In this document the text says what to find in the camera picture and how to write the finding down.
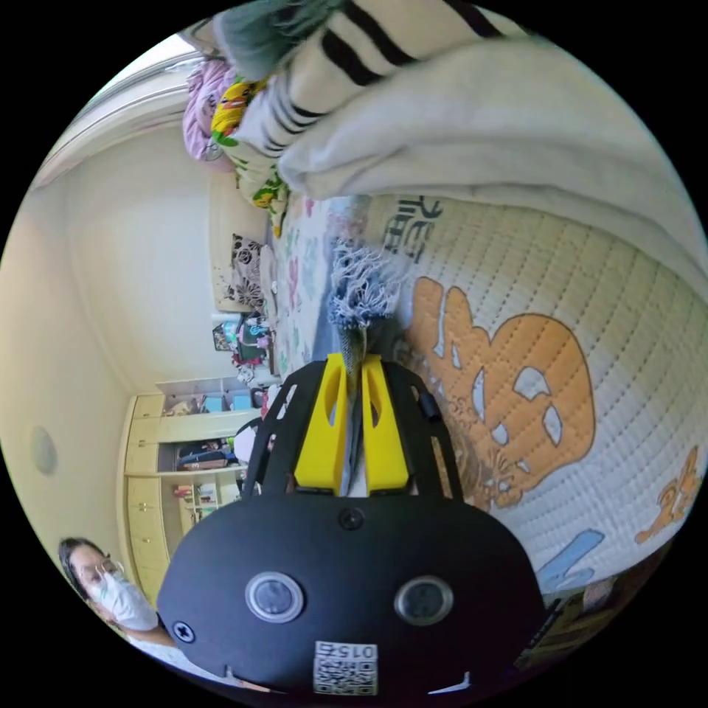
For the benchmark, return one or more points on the yellow flowered pillow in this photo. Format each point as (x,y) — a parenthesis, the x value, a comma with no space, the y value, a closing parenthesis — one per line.
(232,110)

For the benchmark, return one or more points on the black and white flowered cushion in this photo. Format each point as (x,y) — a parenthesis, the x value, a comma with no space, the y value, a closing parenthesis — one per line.
(244,271)

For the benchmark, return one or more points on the person's body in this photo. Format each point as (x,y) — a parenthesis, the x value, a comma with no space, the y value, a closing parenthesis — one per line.
(119,600)

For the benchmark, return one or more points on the cluttered bedside table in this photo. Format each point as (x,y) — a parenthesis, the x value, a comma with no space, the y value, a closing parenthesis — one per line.
(243,337)

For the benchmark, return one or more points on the bed with printed quilt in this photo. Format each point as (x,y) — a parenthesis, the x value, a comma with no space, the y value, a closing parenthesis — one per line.
(558,315)

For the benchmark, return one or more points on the pile of clothes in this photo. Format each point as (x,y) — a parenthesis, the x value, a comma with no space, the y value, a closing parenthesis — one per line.
(498,121)

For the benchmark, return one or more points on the round ceiling lamp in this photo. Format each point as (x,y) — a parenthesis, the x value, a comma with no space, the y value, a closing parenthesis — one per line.
(44,450)

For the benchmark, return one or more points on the pale yellow cupboard with shelves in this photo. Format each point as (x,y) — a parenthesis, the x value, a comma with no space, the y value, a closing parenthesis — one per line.
(145,498)

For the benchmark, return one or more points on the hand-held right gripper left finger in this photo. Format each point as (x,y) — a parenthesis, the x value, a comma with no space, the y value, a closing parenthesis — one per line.
(323,437)

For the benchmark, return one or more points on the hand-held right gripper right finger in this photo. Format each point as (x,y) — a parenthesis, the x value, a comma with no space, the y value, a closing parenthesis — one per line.
(388,442)

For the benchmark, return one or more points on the pink pillow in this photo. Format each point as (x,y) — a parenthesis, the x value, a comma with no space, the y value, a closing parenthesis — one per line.
(199,116)

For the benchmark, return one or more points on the blue jeans with frayed hem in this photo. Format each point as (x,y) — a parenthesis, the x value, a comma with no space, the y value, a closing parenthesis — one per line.
(358,287)

